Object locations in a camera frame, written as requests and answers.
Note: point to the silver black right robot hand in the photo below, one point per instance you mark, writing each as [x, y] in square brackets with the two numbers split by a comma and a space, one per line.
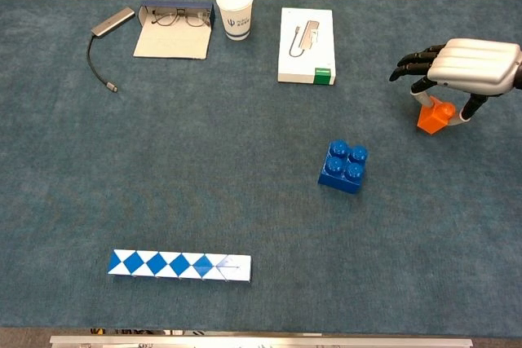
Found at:
[473, 64]

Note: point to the orange toy brick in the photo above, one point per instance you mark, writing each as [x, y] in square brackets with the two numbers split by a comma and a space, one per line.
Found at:
[432, 120]

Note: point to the blue toy brick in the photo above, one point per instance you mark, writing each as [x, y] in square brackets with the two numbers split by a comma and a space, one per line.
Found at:
[340, 180]

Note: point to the white USB hub box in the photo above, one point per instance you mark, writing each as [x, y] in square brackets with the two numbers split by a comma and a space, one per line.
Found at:
[306, 58]

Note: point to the white paper cup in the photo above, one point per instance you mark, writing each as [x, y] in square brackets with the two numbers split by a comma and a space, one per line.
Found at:
[236, 14]

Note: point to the teal felt table cloth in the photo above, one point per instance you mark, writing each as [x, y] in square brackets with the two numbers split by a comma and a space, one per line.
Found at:
[204, 160]

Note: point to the open beige glasses case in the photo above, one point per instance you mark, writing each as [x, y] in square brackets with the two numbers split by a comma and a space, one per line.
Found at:
[175, 44]

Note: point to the thin-framed eyeglasses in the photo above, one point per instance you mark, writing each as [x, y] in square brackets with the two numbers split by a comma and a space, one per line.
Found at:
[165, 18]

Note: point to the blue white snake puzzle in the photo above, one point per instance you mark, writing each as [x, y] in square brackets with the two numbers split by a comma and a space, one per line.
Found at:
[179, 266]

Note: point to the aluminium profile rail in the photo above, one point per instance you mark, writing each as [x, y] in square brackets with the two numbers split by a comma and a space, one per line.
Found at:
[261, 342]

